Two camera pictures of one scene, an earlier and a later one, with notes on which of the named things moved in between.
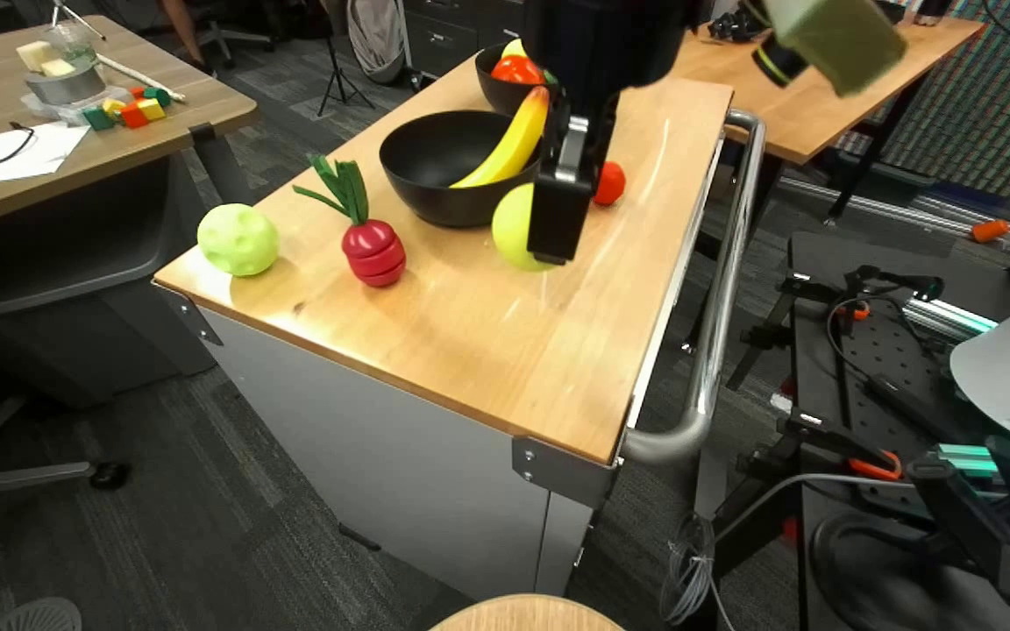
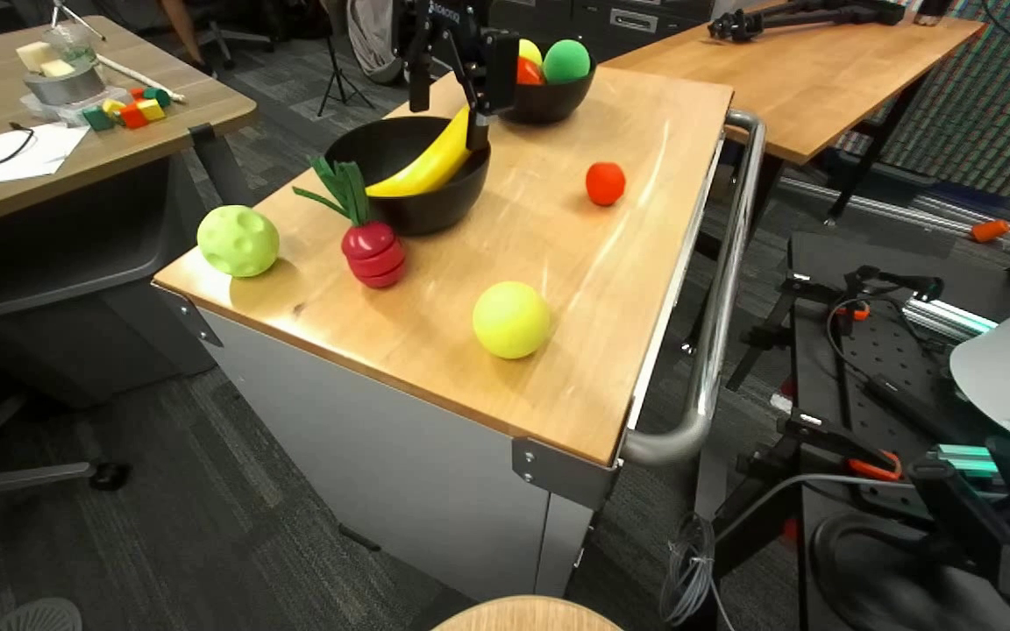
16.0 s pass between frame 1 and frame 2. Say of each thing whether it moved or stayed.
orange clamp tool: stayed
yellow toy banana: moved
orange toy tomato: stayed
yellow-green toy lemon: moved
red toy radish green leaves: stayed
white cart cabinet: stayed
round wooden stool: stayed
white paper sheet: stayed
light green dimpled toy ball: stayed
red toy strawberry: stayed
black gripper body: moved
